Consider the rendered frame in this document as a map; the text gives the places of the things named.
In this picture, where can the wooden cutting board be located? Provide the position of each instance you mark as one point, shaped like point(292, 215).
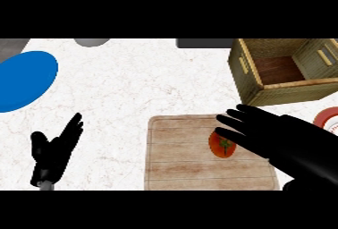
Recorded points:
point(193, 155)

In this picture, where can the blue oval plate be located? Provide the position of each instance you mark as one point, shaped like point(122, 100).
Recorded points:
point(23, 80)

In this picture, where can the woven square basket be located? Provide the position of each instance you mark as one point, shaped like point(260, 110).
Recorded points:
point(280, 71)

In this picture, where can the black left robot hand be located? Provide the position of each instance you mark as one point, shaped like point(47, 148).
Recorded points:
point(54, 152)

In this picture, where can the grey round object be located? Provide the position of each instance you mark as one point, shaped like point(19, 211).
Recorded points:
point(90, 42)

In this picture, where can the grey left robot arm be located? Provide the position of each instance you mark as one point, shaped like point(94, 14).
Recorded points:
point(45, 185)

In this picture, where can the dark grey rectangular object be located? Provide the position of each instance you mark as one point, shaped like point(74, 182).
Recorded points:
point(203, 43)

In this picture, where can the red tomato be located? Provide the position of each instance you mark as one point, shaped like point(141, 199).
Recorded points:
point(220, 147)

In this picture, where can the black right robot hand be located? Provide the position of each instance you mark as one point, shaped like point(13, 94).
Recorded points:
point(289, 143)

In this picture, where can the grey flat object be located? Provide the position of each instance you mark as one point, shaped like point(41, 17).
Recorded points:
point(10, 47)

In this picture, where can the red rimmed can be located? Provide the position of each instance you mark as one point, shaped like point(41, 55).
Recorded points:
point(327, 119)

